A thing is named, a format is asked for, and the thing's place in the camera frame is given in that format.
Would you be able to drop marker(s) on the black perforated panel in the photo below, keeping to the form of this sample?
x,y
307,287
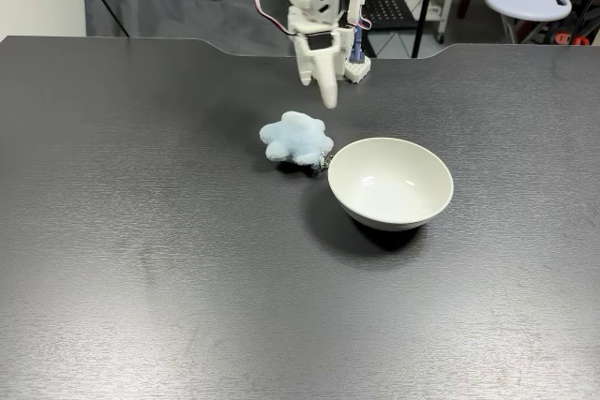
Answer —
x,y
389,9

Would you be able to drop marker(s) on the black stand pole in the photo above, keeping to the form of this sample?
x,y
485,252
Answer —
x,y
425,6

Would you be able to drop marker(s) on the white bowl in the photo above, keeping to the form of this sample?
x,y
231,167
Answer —
x,y
389,184

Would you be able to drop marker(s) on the white round stool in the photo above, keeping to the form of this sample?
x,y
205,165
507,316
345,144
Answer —
x,y
525,2

